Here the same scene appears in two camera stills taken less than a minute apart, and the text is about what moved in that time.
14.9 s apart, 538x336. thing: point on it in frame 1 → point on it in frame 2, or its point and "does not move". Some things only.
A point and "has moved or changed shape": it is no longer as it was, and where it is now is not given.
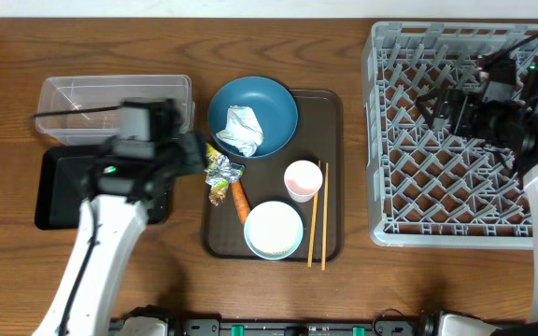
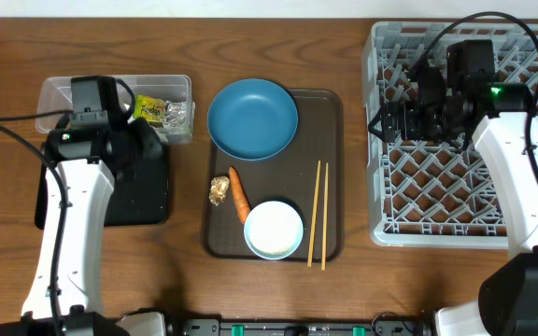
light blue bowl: [273, 230] does not move
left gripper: [195, 147] → [155, 145]
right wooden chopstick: [324, 234] does not move
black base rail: [418, 326] does not move
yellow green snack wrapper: [219, 173] has moved or changed shape
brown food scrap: [217, 196] does not move
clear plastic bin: [65, 93] does not move
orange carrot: [241, 200] does not move
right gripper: [467, 104] → [408, 111]
